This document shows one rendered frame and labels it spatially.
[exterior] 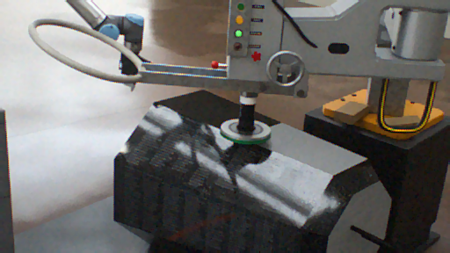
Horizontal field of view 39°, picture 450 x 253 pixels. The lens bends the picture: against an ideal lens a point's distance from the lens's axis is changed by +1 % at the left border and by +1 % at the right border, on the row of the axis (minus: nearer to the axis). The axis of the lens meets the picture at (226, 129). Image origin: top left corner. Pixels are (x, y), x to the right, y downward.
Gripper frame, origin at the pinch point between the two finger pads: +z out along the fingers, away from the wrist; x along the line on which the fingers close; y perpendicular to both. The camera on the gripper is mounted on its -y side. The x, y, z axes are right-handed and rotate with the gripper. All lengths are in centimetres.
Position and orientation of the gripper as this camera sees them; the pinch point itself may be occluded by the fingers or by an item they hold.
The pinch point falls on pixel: (133, 89)
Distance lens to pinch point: 313.3
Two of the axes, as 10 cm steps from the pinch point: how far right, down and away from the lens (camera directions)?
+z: -1.5, 9.1, 3.9
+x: 3.3, 4.2, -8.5
